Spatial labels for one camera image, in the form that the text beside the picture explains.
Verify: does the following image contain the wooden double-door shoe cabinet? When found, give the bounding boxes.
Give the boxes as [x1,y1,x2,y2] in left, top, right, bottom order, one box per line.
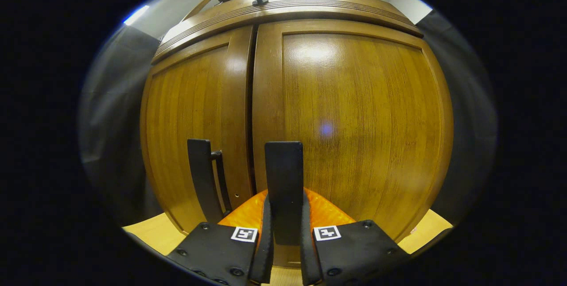
[140,0,454,269]

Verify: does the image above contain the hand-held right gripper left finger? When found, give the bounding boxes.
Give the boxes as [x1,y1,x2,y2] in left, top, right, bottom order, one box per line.
[166,189,275,286]

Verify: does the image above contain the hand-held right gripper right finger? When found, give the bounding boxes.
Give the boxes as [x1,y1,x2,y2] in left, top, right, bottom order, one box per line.
[300,189,410,286]

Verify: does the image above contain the wooden shoe cabinet door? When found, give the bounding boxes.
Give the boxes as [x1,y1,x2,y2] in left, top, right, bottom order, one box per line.
[252,19,453,269]
[141,25,255,233]

